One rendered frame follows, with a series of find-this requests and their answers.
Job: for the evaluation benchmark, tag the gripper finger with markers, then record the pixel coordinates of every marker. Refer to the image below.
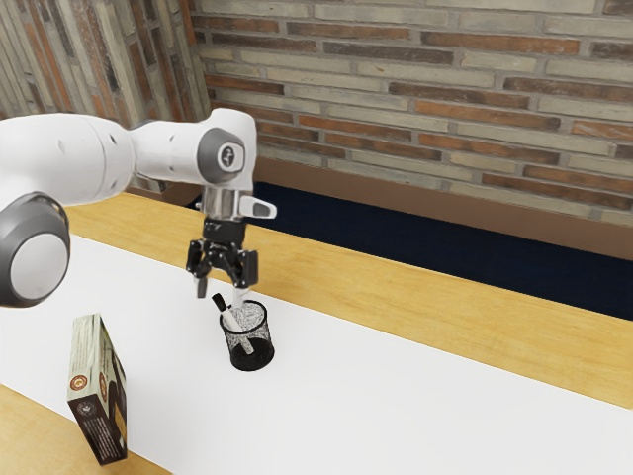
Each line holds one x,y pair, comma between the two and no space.
245,269
197,262

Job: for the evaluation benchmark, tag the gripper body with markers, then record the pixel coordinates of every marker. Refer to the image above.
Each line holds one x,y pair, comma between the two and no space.
223,231

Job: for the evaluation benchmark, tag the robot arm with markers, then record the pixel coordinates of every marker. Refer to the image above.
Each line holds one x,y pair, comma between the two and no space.
74,158

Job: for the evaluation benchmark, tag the white pen with black cap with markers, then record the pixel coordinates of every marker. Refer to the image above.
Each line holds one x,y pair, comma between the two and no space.
232,322

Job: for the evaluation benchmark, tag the black mesh pen holder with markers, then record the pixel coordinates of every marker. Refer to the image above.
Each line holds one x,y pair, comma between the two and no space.
249,341

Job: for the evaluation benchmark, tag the brown and cream carton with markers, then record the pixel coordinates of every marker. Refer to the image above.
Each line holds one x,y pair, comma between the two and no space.
96,396

